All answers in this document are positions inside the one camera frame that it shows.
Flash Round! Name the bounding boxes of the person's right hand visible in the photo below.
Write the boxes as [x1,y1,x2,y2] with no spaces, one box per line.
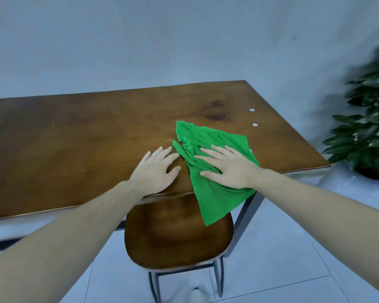
[194,145,263,190]

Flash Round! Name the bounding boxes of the brown wooden chair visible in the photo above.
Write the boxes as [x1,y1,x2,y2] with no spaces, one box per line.
[124,193,234,303]

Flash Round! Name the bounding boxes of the brown wooden table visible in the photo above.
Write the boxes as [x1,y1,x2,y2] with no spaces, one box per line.
[0,80,331,259]

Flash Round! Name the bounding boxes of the person's left forearm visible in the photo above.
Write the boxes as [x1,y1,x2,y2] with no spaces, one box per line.
[0,181,143,303]

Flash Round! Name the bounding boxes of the dark plant pot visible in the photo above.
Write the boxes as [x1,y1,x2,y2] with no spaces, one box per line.
[355,166,379,181]

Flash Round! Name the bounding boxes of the person's right forearm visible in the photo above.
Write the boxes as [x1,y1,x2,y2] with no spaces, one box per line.
[252,168,379,299]

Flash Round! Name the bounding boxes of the green leafy potted plant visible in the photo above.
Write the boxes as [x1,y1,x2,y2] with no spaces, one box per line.
[322,40,379,178]

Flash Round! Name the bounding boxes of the person's left hand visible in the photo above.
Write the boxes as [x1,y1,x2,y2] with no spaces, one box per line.
[128,146,181,197]

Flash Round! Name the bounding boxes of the green cleaning cloth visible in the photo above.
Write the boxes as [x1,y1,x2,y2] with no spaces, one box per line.
[167,121,260,227]

